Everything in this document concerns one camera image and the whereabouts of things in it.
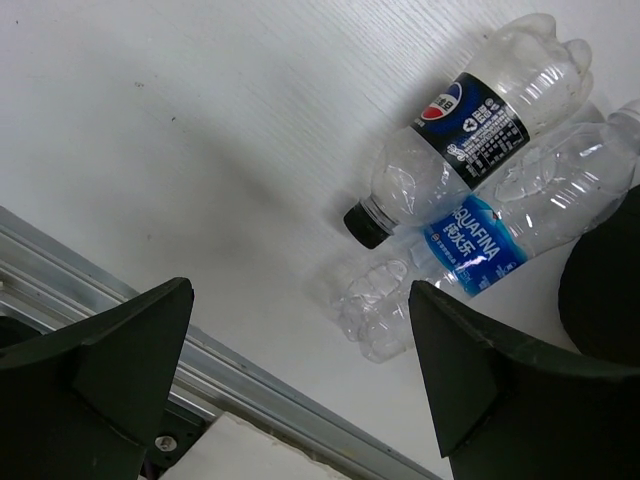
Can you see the black ribbed waste bin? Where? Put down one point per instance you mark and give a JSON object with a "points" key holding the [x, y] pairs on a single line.
{"points": [[598, 296]]}

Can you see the black label Pepsi bottle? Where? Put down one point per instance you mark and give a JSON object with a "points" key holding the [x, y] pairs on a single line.
{"points": [[523, 83]]}

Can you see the blue label Aquafina bottle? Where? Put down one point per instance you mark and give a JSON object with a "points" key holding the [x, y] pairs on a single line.
{"points": [[555, 190]]}

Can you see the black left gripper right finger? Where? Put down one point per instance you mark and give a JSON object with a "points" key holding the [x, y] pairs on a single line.
{"points": [[506, 405]]}

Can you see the aluminium table edge rail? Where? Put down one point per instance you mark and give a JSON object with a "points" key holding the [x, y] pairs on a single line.
{"points": [[45, 287]]}

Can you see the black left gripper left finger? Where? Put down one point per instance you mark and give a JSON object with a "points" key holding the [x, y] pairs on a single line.
{"points": [[86, 401]]}

